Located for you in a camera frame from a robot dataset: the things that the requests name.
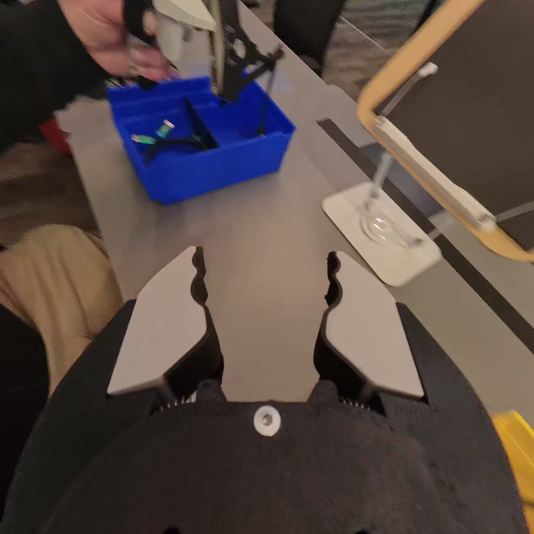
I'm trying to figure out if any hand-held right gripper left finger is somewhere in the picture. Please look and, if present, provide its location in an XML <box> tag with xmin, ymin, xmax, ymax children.
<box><xmin>106</xmin><ymin>245</ymin><xmax>225</xmax><ymax>403</ymax></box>

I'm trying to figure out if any black cable with green plug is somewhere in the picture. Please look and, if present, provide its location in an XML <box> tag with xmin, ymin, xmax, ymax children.
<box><xmin>130</xmin><ymin>120</ymin><xmax>211</xmax><ymax>165</ymax></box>

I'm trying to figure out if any black bin divider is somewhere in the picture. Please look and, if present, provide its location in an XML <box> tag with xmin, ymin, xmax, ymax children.
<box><xmin>184</xmin><ymin>97</ymin><xmax>219</xmax><ymax>150</ymax></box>

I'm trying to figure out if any wood framed dark board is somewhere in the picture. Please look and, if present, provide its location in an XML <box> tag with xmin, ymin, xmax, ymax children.
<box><xmin>357</xmin><ymin>0</ymin><xmax>534</xmax><ymax>263</ymax></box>

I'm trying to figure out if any white board clamp bar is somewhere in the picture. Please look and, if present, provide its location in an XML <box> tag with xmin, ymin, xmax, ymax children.
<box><xmin>372</xmin><ymin>116</ymin><xmax>498</xmax><ymax>233</ymax></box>

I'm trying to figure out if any person's left hand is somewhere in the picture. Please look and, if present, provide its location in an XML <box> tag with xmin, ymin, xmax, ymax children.
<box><xmin>58</xmin><ymin>0</ymin><xmax>180</xmax><ymax>82</ymax></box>

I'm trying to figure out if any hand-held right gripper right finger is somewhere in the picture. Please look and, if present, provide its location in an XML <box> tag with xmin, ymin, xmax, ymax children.
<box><xmin>313</xmin><ymin>250</ymin><xmax>425</xmax><ymax>404</ymax></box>

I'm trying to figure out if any person's beige trouser leg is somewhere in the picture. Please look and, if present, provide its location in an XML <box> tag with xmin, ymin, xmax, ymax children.
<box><xmin>0</xmin><ymin>225</ymin><xmax>126</xmax><ymax>397</ymax></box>

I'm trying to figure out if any clear suction cup mount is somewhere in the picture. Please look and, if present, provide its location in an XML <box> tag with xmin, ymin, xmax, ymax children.
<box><xmin>361</xmin><ymin>211</ymin><xmax>424</xmax><ymax>251</ymax></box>

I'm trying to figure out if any red plastic object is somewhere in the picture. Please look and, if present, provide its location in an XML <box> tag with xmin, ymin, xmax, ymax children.
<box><xmin>39</xmin><ymin>116</ymin><xmax>72</xmax><ymax>156</ymax></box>

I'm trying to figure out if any thin black cord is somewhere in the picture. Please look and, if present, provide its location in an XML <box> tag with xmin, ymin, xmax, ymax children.
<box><xmin>256</xmin><ymin>69</ymin><xmax>278</xmax><ymax>137</ymax></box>

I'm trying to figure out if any yellow plastic bin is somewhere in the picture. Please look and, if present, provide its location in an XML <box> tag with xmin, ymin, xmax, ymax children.
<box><xmin>491</xmin><ymin>410</ymin><xmax>534</xmax><ymax>507</ymax></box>

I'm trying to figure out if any white stand base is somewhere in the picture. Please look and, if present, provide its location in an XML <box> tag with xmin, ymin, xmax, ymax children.
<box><xmin>321</xmin><ymin>182</ymin><xmax>443</xmax><ymax>288</ymax></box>

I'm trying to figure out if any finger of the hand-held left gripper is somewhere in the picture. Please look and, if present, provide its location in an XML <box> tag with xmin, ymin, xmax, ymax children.
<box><xmin>211</xmin><ymin>58</ymin><xmax>251</xmax><ymax>106</ymax></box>

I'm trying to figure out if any blue plastic bin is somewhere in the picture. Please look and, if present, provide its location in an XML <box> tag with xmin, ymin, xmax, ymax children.
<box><xmin>105</xmin><ymin>76</ymin><xmax>298</xmax><ymax>206</ymax></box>

